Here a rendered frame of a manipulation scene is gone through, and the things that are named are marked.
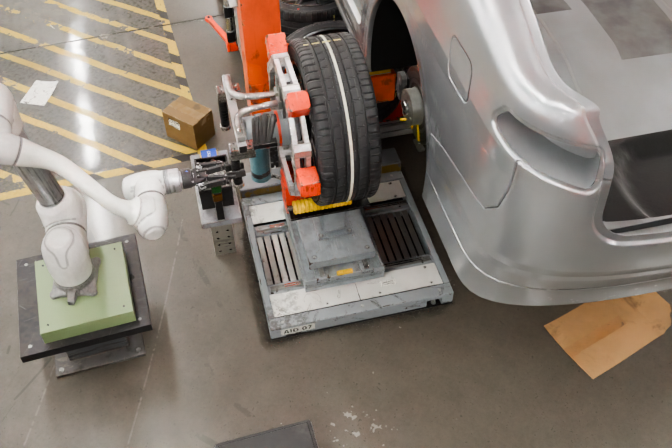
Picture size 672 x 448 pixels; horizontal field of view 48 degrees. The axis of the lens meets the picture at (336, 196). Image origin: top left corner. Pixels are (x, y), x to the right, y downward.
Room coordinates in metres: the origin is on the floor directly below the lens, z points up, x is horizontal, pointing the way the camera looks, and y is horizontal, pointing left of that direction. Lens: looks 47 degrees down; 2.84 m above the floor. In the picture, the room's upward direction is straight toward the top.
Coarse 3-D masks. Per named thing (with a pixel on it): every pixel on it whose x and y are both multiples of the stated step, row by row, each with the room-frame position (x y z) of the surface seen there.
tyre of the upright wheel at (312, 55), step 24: (288, 48) 2.48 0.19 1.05; (312, 48) 2.32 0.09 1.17; (336, 48) 2.32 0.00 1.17; (360, 48) 2.32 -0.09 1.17; (312, 72) 2.18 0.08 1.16; (360, 72) 2.19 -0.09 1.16; (312, 96) 2.10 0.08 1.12; (336, 96) 2.11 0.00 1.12; (360, 96) 2.12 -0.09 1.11; (312, 120) 2.06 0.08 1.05; (336, 120) 2.04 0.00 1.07; (360, 120) 2.05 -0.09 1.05; (336, 144) 1.99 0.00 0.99; (360, 144) 2.01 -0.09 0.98; (336, 168) 1.97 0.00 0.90; (360, 168) 1.98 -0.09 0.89; (336, 192) 1.97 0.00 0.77; (360, 192) 2.00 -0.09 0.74
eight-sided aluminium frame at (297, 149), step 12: (276, 60) 2.31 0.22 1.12; (288, 60) 2.31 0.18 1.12; (276, 72) 2.27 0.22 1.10; (288, 72) 2.26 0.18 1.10; (276, 108) 2.47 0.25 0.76; (288, 120) 2.07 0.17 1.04; (300, 120) 2.07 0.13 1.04; (300, 144) 2.00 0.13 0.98; (288, 156) 2.33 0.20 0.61; (300, 156) 1.99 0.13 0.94; (288, 168) 2.25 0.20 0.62; (288, 180) 2.18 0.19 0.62
